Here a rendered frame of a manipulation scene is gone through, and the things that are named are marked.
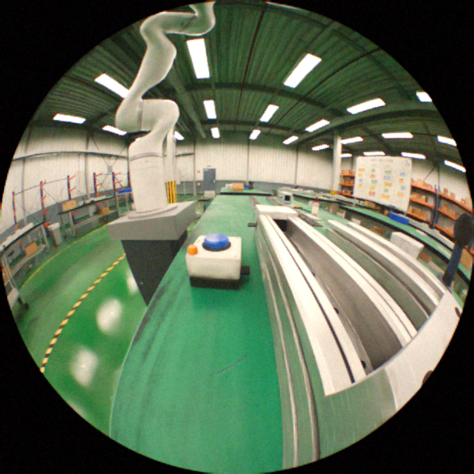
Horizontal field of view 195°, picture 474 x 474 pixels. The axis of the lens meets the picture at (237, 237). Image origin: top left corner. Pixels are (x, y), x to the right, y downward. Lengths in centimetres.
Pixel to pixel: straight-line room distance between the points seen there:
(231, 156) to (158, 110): 1104
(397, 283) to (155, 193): 60
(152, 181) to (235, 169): 1098
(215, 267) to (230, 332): 9
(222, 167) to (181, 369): 1138
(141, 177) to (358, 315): 54
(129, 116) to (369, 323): 65
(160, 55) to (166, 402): 67
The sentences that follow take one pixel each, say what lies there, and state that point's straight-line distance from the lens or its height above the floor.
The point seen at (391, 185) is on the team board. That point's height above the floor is 137.
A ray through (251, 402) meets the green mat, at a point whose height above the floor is 78.
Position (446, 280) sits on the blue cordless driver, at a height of 86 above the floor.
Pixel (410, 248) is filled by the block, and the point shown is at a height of 86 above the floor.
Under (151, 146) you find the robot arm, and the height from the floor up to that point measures 107.
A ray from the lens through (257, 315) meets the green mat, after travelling 20.
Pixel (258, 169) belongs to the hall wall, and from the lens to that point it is 1166.
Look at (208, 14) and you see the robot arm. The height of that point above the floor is 149.
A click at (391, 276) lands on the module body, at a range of 27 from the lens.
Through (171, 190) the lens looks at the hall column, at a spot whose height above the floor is 68.
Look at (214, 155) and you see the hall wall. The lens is 1156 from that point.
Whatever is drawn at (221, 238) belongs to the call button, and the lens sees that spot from 21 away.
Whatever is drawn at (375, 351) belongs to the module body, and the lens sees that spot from 15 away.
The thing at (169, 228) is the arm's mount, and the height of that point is 81.
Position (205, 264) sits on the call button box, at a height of 83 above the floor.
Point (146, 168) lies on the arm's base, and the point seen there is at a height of 99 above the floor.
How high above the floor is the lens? 94
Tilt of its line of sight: 22 degrees down
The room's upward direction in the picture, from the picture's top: 2 degrees clockwise
